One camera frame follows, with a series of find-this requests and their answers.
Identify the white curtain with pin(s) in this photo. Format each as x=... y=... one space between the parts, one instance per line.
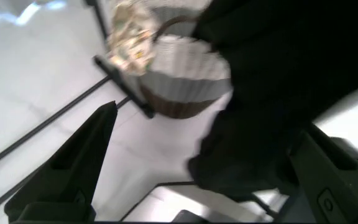
x=5 y=4

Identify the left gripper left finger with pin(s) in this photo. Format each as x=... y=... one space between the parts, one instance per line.
x=70 y=174

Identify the cream printed garment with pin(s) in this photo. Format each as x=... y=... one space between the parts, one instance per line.
x=130 y=40

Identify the black short-sleeved shirt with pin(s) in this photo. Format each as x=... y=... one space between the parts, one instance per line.
x=275 y=77

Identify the white laundry basket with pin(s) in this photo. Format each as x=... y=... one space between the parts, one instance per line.
x=185 y=68

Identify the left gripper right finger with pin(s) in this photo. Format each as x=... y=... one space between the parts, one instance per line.
x=337 y=186

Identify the black clothes rack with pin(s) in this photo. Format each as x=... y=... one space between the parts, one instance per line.
x=123 y=84

